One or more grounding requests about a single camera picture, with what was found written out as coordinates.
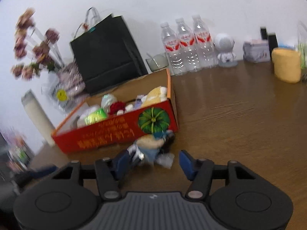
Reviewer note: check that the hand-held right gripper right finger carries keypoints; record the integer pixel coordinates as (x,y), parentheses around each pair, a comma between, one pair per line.
(188,165)

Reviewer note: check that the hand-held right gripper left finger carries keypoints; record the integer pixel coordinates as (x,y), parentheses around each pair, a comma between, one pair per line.
(122,165)

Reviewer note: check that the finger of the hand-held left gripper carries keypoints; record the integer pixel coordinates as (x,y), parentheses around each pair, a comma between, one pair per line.
(40,172)

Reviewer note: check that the red cardboard box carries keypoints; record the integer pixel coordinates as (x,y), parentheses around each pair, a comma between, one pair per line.
(115,134)

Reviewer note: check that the small doll blue dress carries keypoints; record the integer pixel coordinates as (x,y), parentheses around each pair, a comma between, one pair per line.
(151,146)

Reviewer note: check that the green snack packet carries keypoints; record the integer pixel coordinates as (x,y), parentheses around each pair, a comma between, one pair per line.
(96,117)

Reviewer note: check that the red fabric rose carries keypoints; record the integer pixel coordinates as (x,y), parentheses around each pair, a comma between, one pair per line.
(117,107)

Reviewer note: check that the iridescent plastic bag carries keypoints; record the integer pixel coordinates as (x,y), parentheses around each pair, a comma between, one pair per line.
(108,100)

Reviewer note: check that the yellow plush toy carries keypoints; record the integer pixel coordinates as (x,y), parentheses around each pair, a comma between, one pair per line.
(153,95)

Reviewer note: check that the brown wooden desktop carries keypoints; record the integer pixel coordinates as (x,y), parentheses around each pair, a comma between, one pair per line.
(239,124)

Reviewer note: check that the colourful packets pile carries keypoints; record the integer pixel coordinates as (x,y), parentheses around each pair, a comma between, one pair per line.
(16,153)

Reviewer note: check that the white thermos bottle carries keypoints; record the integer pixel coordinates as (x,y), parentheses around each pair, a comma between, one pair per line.
(39,119)

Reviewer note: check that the purple textured vase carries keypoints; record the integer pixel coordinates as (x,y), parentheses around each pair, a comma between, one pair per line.
(72,79)

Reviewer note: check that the clear glass cup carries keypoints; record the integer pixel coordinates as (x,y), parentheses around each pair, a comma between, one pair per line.
(157,62)

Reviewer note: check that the clear water bottle red label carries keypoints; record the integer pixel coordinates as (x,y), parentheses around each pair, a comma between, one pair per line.
(206,48)
(188,50)
(175,52)

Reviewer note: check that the black paper bag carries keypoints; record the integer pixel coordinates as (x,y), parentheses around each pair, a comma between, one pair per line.
(108,52)

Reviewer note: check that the dried pink flowers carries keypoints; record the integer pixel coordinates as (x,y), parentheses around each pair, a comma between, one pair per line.
(39,50)

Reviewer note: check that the white robot toy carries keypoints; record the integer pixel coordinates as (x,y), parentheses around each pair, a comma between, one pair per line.
(225,48)

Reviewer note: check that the grey tin box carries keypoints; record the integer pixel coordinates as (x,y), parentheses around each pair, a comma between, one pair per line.
(256,51)

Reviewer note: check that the yellow mug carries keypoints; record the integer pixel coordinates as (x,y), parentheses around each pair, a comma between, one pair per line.
(286,64)

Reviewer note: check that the tall black block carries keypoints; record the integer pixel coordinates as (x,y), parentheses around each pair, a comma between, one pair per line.
(273,42)

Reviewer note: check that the small black block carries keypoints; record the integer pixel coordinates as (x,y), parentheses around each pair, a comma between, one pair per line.
(263,33)

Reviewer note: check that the clear plastic packet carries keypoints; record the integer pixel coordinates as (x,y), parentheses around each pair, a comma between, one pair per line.
(302,52)

